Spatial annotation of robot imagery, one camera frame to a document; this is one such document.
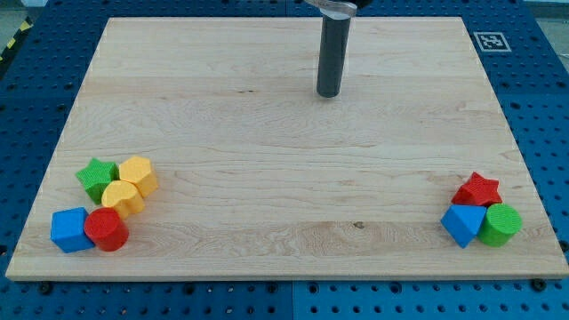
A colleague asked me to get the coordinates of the red star block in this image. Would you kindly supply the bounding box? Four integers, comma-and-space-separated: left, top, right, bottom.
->
451, 172, 502, 207

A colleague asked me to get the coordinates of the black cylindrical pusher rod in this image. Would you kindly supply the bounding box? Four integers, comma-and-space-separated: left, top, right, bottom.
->
317, 15, 351, 98

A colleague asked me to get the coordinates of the light wooden board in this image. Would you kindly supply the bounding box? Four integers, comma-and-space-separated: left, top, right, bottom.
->
6, 17, 568, 282

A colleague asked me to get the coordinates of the green star block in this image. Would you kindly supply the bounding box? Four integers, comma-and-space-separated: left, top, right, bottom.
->
76, 158, 119, 204

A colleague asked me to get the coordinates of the blue triangle block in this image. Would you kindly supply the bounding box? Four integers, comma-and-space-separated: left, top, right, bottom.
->
440, 204, 487, 248

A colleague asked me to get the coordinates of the yellow hexagon block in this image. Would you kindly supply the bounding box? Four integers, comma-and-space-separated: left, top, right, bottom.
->
119, 156, 158, 197

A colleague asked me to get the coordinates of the white fiducial marker tag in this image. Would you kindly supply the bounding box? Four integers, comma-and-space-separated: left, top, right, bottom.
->
474, 31, 511, 52

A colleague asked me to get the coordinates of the green cylinder block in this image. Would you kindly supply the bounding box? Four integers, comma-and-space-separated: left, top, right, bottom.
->
477, 204, 523, 247

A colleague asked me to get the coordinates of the red cylinder block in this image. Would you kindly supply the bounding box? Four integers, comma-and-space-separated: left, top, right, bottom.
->
84, 207, 129, 252

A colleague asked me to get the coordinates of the yellow heart block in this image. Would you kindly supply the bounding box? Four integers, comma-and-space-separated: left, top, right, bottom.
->
101, 180, 145, 220

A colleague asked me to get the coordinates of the blue cube block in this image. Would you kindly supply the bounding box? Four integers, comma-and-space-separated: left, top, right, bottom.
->
50, 207, 95, 253

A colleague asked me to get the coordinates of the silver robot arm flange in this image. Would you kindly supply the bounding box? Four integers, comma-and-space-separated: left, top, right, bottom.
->
304, 0, 357, 18

